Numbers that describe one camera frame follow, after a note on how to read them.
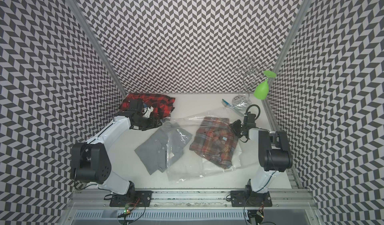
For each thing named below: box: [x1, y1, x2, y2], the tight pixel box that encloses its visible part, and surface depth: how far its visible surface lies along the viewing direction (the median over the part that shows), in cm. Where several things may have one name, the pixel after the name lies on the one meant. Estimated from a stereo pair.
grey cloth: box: [134, 121, 193, 175], surface depth 87 cm
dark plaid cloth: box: [189, 116, 238, 170], surface depth 90 cm
